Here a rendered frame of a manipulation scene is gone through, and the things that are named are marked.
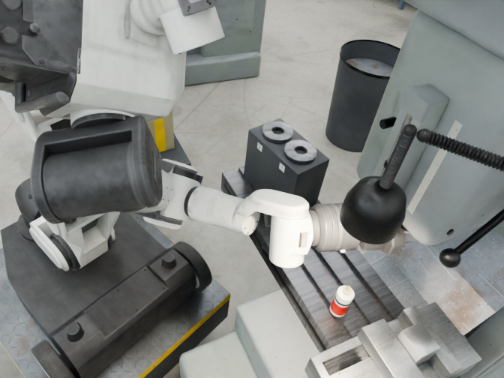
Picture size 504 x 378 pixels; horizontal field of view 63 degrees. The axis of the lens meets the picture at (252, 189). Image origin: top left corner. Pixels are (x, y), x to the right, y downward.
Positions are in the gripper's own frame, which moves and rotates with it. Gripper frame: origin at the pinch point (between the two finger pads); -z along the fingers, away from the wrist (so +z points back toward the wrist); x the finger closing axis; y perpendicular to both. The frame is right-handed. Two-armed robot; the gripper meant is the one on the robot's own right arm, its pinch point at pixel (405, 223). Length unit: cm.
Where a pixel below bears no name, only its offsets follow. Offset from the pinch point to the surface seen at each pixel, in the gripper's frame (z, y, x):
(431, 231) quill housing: 5.4, -12.1, -11.0
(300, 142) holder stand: 8.8, 13.4, 40.6
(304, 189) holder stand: 8.1, 22.4, 31.2
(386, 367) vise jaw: 2.8, 22.6, -18.1
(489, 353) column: -42, 50, -8
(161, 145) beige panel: 52, 116, 163
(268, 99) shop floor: -30, 124, 228
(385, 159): 12.6, -19.6, -3.2
